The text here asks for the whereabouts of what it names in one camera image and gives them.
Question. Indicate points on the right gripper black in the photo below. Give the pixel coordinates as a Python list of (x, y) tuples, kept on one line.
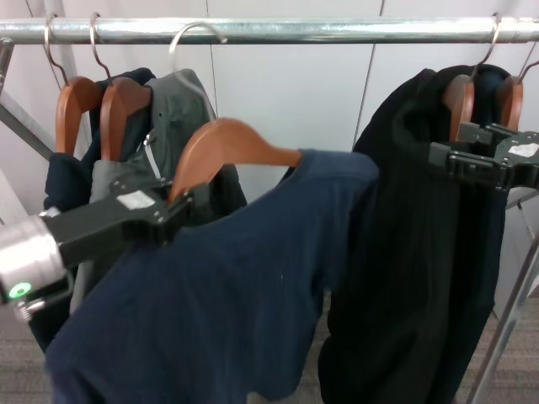
[(522, 164)]

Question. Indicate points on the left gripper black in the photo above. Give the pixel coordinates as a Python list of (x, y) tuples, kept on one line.
[(97, 219)]

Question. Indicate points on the wooden hanger with blue shirt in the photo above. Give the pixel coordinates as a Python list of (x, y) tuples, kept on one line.
[(219, 143)]

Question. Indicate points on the navy blue shirt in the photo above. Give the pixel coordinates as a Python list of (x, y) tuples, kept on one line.
[(210, 294)]

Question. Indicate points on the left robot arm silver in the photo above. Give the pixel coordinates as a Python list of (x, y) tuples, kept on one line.
[(29, 261)]

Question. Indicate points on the wooden hanger with black garment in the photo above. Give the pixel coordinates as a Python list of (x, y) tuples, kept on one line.
[(461, 101)]

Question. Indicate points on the dark garment beside black one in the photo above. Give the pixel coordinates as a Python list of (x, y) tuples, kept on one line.
[(488, 97)]

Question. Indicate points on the wooden hanger with dark garment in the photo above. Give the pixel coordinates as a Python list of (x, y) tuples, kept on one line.
[(511, 101)]

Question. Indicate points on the grey zip jacket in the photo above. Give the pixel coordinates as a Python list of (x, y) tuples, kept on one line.
[(177, 109)]

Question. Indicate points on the wooden hanger with grey jacket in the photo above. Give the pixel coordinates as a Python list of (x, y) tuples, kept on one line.
[(115, 109)]

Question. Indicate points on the dark navy garment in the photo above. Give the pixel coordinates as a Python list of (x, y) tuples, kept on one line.
[(63, 177)]

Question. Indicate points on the wooden hanger with navy garment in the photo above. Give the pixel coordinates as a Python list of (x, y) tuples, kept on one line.
[(71, 105)]

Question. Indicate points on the silver rack side frame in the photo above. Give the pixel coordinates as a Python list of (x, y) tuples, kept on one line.
[(501, 320), (21, 122)]

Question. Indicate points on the thick silver hanging rail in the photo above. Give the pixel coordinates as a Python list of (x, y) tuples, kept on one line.
[(337, 30)]

